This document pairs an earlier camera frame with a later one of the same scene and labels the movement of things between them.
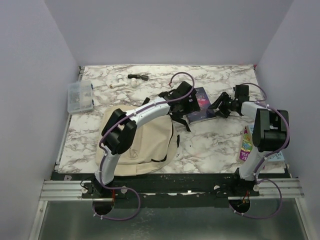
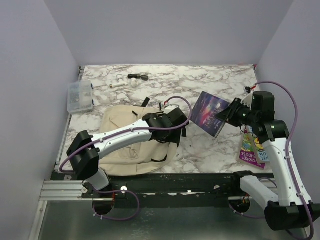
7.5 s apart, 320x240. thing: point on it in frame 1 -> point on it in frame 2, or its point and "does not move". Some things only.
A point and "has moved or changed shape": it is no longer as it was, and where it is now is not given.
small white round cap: x=134 y=82 does not move
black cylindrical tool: x=143 y=77 does not move
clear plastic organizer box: x=79 y=96 does not move
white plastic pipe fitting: x=120 y=82 does not move
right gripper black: x=221 y=98 -> x=227 y=114
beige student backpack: x=152 y=148 does not move
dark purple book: x=204 y=103 has moved or changed shape
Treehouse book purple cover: x=246 y=145 does not move
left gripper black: x=192 y=106 -> x=174 y=138
